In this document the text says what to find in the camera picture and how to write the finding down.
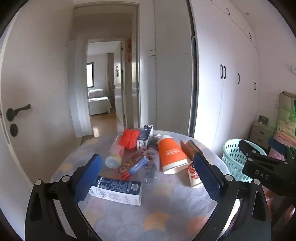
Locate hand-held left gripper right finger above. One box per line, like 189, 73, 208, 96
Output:
193, 152, 271, 241

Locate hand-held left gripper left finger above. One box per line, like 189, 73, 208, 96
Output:
25, 153, 103, 241

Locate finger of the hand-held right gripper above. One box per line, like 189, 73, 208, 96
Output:
268, 137, 289, 155
238, 139, 269, 163

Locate teal plastic basket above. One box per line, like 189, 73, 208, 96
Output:
222, 138, 267, 183

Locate pink yellow plastic bottle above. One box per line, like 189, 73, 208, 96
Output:
105, 133, 126, 169

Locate orange white tube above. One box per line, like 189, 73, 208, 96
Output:
157, 135, 190, 175

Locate clear plastic bottle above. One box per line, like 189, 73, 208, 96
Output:
142, 145, 160, 186

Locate folded pink blankets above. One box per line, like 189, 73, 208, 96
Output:
275, 120, 296, 148

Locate white red small bottle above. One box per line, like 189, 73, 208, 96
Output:
187, 161, 204, 189

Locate beige nightstand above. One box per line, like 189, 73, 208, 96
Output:
249, 122, 275, 149

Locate brown cardboard box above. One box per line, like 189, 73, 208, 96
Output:
180, 140, 203, 161

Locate white blue milk carton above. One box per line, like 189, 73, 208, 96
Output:
89, 176, 142, 206

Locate bed with pink blankets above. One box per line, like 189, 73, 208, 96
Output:
277, 92, 296, 130

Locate brown snack wrapper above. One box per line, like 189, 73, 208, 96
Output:
118, 152, 145, 174

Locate white wardrobe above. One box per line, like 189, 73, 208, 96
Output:
187, 0, 259, 153

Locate blue tube with red cap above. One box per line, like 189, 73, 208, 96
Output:
121, 156, 149, 179

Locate printed fleece blanket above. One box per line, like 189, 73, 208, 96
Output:
50, 128, 241, 241

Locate dark blue milk carton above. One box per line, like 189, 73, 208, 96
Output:
137, 125, 154, 149

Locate white bed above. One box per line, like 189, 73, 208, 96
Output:
88, 89, 112, 115

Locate white door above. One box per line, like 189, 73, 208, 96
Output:
0, 0, 79, 202

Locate dark framed window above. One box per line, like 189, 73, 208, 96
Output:
87, 62, 94, 88

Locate beige curtain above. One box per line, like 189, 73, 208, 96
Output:
106, 53, 115, 99

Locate black door handle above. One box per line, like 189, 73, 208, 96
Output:
6, 104, 31, 121

